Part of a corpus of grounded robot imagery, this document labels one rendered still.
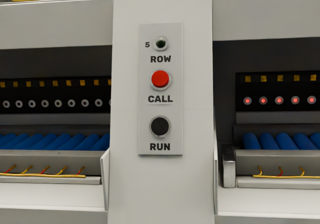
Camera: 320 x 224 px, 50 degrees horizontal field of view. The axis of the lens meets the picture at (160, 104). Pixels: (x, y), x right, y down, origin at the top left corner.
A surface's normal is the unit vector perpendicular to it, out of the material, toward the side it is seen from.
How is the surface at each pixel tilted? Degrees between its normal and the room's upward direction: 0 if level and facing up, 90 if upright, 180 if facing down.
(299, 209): 21
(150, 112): 90
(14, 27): 111
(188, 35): 90
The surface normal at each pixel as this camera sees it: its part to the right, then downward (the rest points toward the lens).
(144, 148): -0.15, -0.13
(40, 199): -0.04, -0.97
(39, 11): -0.14, 0.22
